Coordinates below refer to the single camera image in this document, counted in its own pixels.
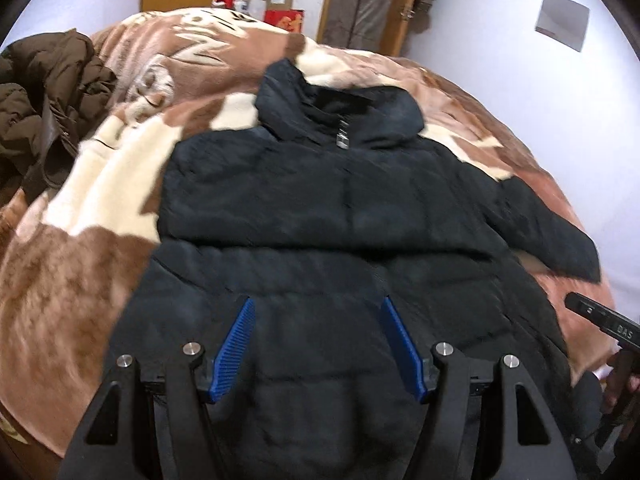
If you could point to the wooden framed door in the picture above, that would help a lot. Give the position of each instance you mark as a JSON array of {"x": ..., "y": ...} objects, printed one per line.
[{"x": 372, "y": 25}]

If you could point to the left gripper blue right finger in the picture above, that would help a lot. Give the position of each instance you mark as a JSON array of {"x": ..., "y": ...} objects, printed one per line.
[{"x": 418, "y": 373}]

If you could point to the santa hat plush toy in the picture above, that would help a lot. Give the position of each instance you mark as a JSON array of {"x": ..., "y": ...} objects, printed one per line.
[{"x": 223, "y": 4}]

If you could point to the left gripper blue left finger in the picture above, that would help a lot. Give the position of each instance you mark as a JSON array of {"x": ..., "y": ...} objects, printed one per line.
[{"x": 224, "y": 348}]

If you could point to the grey wall panel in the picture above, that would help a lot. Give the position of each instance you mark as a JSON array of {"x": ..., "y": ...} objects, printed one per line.
[{"x": 565, "y": 21}]

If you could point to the black puffer jacket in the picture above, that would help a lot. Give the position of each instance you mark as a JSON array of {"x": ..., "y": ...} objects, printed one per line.
[{"x": 331, "y": 204}]

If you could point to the person's right hand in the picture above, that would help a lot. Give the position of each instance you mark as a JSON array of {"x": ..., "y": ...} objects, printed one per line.
[{"x": 622, "y": 378}]

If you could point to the brown plush bear blanket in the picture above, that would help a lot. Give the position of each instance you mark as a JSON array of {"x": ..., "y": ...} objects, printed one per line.
[{"x": 71, "y": 258}]

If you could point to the brown puffer coat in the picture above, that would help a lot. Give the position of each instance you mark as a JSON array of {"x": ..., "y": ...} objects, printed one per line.
[{"x": 54, "y": 93}]

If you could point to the red gift box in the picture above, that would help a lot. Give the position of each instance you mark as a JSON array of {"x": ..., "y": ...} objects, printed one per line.
[{"x": 288, "y": 20}]

